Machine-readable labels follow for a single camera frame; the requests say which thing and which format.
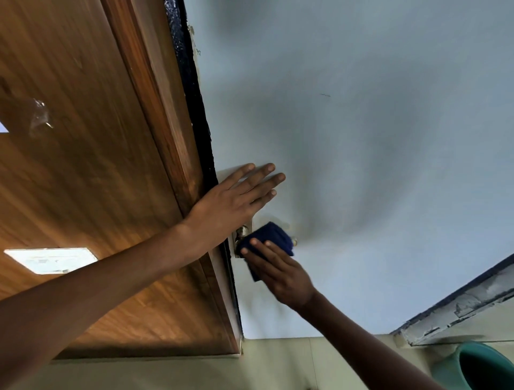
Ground person's right hand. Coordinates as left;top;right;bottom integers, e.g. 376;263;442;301
240;238;320;312

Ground black door edge strip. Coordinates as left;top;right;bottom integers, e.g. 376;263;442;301
164;0;244;339

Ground person's left hand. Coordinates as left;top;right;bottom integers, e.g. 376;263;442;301
183;162;286;258

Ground person's right forearm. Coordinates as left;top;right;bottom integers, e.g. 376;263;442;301
295;290;445;390

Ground clear tape piece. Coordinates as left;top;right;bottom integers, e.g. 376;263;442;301
29;98;54;138

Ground white rectangular label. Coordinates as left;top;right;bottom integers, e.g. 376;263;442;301
3;247;99;276

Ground metal door lock plate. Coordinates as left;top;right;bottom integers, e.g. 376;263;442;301
232;220;254;259

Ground green plastic bucket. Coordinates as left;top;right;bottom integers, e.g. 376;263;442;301
431;342;514;390

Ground white peeling door frame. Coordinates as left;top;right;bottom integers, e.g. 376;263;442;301
390;253;514;347

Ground person's left forearm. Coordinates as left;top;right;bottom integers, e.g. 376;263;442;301
0;219;203;390

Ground brown wooden door panel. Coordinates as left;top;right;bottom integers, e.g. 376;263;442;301
0;0;225;360

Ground dark blue cleaning cloth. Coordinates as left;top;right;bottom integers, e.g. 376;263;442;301
235;221;296;282

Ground light grey door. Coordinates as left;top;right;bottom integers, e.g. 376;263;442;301
183;0;514;340

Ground brown wooden door frame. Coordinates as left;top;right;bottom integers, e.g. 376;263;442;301
100;0;242;356

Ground metal door handle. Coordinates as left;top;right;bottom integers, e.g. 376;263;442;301
237;226;299;247

